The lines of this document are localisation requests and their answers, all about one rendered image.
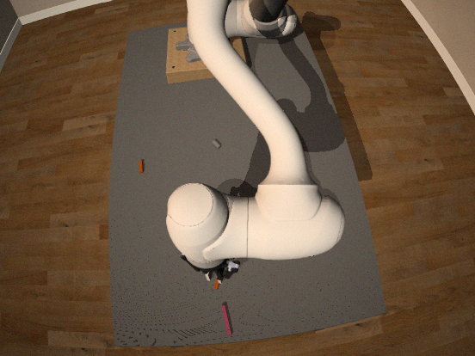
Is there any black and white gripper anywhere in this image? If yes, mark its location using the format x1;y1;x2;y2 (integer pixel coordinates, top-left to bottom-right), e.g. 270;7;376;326
181;254;240;284

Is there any pink rod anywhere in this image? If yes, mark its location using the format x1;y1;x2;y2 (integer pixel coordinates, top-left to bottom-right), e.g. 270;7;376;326
221;305;231;335

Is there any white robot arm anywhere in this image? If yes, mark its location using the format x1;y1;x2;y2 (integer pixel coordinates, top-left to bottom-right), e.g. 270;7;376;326
166;0;345;268

